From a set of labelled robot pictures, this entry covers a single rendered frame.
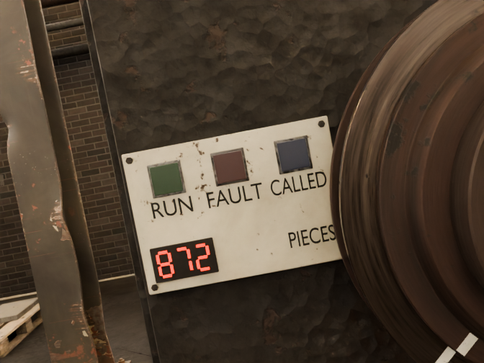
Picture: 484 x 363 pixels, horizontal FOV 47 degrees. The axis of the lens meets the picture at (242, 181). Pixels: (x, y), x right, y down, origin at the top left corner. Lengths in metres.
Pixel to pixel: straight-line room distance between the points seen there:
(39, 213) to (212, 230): 2.66
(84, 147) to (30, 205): 3.65
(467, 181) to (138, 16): 0.45
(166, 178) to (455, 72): 0.35
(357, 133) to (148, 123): 0.28
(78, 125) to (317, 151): 6.33
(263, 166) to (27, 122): 2.71
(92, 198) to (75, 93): 1.26
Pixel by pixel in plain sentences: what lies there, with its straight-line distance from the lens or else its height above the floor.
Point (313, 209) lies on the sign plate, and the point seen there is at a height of 1.13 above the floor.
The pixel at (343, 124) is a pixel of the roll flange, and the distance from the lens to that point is 0.63.
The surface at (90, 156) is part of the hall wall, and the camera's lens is 6.92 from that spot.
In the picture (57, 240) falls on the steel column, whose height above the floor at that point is 0.92.
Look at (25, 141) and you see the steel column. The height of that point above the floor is 1.50.
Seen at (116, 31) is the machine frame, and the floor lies 1.39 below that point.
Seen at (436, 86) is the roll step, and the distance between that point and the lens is 0.58.
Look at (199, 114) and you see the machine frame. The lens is 0.72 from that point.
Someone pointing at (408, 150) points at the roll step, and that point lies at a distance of 0.56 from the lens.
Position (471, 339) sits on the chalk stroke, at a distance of 0.61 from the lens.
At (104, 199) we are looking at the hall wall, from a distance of 6.90.
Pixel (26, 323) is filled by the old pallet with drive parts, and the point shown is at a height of 0.10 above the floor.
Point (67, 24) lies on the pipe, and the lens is 6.62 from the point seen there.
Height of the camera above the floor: 1.22
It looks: 3 degrees down
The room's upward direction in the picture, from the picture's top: 11 degrees counter-clockwise
